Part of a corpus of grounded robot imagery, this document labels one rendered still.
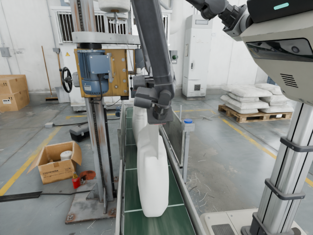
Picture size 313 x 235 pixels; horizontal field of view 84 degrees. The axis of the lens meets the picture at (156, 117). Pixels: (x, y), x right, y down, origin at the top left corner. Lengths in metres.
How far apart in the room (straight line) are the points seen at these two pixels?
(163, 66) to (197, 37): 4.49
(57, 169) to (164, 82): 1.84
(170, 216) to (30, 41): 5.35
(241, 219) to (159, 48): 1.27
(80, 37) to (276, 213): 1.31
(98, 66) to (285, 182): 1.06
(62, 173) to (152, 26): 1.96
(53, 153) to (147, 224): 1.71
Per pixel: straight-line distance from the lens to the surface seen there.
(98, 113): 1.38
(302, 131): 0.95
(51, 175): 2.24
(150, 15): 0.46
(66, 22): 4.22
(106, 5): 1.06
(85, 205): 1.88
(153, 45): 0.48
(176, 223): 1.20
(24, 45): 5.86
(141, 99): 0.59
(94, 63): 0.98
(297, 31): 0.67
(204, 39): 5.05
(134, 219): 1.22
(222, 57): 5.98
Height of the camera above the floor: 1.33
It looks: 21 degrees down
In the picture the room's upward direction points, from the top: straight up
